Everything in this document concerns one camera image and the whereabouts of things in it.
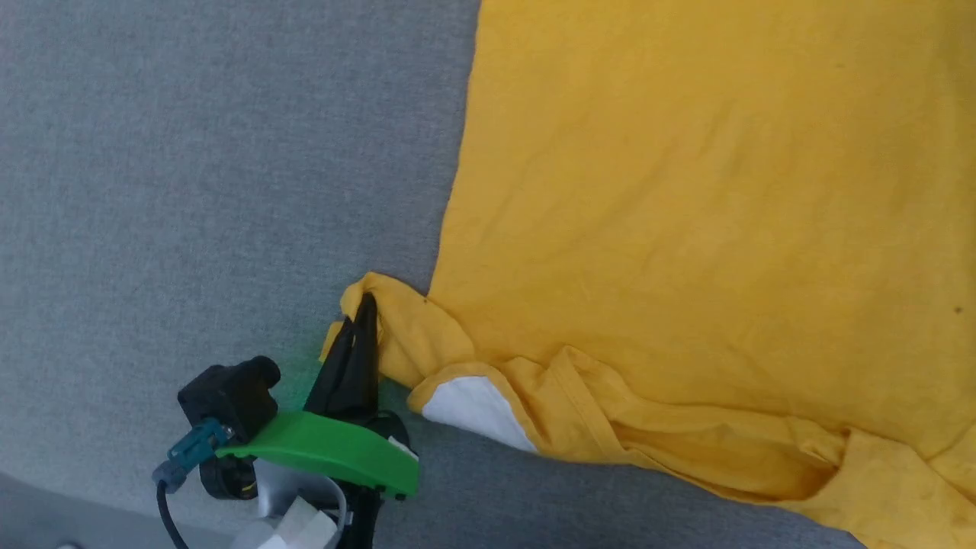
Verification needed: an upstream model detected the grey fabric sofa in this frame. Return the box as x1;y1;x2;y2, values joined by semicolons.
0;0;867;549

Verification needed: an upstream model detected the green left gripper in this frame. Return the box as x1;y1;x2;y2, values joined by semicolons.
199;292;421;502

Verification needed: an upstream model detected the yellow cartoon print shirt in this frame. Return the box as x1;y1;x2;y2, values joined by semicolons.
319;0;976;549

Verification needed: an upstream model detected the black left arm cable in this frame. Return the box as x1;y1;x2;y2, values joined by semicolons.
152;422;231;549

